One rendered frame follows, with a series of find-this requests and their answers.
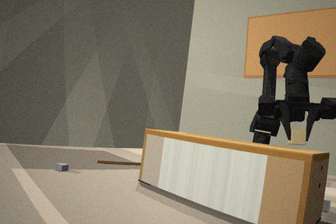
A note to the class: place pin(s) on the tan mottled block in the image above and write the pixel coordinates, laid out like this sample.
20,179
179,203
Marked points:
298,137

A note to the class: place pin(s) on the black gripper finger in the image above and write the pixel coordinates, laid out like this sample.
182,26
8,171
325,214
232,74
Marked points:
314,115
282,113

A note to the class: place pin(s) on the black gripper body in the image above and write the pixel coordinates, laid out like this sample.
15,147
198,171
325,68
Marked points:
297,99

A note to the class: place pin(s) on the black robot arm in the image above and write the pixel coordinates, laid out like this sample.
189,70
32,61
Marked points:
300,59

